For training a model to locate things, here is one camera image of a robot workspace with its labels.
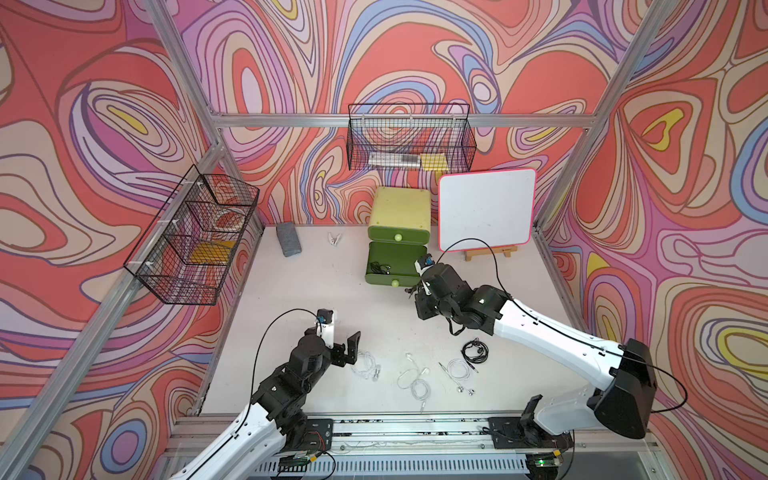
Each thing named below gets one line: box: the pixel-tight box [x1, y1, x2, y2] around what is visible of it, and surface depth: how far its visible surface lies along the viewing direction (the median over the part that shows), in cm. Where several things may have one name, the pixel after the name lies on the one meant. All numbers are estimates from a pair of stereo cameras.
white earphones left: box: [351, 351, 381, 382], surface depth 86 cm
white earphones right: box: [438, 358, 475, 396], surface depth 85 cm
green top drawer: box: [368, 225, 430, 244], surface depth 92 cm
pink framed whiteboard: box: [438, 168, 537, 253], surface depth 103 cm
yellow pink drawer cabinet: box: [370, 186, 431, 230], surface depth 98 cm
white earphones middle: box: [397, 352, 431, 414], surface depth 84 cm
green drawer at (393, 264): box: [365, 242, 427, 287], surface depth 98 cm
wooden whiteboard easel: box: [463, 246, 518, 262], surface depth 109 cm
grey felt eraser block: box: [276, 222, 302, 257], surface depth 114 cm
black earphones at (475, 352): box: [460, 337, 489, 373], surface depth 88 cm
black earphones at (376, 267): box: [370, 261, 391, 275], surface depth 100 cm
